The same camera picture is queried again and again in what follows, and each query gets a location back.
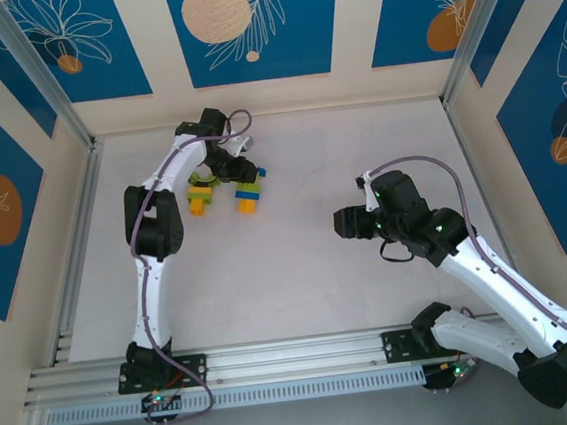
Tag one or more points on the long aluminium mounting rail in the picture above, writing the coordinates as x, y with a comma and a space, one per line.
297, 357

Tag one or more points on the black lego brick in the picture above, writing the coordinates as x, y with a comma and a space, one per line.
203, 181

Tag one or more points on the small blue lego brick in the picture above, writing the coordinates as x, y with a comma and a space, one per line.
261, 172

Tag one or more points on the aluminium frame post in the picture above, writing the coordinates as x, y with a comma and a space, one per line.
481, 28
41, 75

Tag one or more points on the wide yellow lego brick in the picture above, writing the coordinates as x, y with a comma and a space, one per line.
205, 189

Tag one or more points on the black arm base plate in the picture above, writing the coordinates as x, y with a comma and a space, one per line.
193, 369
397, 346

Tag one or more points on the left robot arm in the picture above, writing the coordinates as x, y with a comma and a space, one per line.
154, 225

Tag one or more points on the square yellow lego brick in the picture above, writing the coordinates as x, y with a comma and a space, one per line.
197, 208
247, 206

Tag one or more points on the aluminium side rail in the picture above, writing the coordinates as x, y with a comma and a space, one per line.
463, 145
83, 217

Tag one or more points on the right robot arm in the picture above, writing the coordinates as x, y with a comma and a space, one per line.
554, 367

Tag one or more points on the small green lego brick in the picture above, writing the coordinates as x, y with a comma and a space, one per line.
193, 179
214, 182

